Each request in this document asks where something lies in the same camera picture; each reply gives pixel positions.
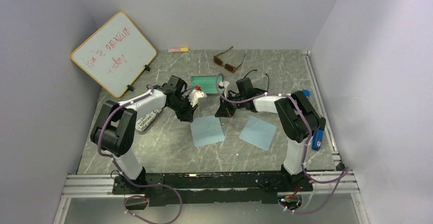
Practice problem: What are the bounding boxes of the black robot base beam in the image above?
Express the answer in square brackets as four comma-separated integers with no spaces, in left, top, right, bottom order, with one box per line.
[112,168,313,207]

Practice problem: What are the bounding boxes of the light blue cloth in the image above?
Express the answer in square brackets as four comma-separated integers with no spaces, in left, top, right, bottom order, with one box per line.
[190,115,225,147]
[239,116,277,151]

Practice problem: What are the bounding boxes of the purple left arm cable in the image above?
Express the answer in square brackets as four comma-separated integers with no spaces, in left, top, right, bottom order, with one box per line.
[97,84,183,224]

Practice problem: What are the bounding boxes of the yellow framed whiteboard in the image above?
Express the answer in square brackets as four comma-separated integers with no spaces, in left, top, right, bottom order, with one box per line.
[70,11,157,97]

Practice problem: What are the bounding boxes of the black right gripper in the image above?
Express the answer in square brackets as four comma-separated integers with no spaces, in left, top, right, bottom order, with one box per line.
[215,91,246,118]

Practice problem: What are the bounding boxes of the black sunglasses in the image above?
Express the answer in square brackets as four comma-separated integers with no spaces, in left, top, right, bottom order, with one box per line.
[244,69,270,92]

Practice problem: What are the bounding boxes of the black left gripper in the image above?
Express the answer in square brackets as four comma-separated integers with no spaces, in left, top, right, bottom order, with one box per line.
[169,94,198,123]

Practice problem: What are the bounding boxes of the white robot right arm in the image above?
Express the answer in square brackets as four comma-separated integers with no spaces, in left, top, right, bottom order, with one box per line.
[214,76,326,191]

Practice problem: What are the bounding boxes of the green lined glasses case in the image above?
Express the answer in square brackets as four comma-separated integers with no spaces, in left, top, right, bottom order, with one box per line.
[190,75,222,94]

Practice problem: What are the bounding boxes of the blue whiteboard eraser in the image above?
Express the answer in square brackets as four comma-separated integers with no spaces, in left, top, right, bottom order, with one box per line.
[302,89,310,97]

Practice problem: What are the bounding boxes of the pink yellow marker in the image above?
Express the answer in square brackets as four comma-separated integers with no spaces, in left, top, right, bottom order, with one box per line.
[168,47,189,53]

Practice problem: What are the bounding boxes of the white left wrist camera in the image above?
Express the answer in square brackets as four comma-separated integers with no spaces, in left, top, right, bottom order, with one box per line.
[188,85,207,108]

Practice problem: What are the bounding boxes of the brown sunglasses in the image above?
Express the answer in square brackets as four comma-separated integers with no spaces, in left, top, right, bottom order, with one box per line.
[213,46,246,73]

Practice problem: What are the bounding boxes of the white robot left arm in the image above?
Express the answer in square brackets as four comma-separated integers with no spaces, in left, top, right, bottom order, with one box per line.
[90,76,205,193]

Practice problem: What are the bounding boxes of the aluminium frame rail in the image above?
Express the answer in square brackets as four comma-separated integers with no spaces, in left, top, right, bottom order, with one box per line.
[53,151,370,223]

